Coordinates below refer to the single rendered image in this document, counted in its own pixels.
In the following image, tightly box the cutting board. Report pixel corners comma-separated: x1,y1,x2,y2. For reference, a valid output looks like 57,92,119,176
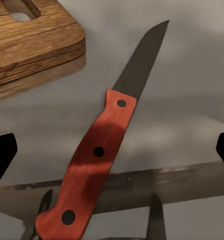
0,0,86,86

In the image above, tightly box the parer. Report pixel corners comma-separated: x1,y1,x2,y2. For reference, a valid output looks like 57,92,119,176
35,20,169,240

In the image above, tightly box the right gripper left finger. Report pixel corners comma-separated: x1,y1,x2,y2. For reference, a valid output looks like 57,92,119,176
0,133,18,180

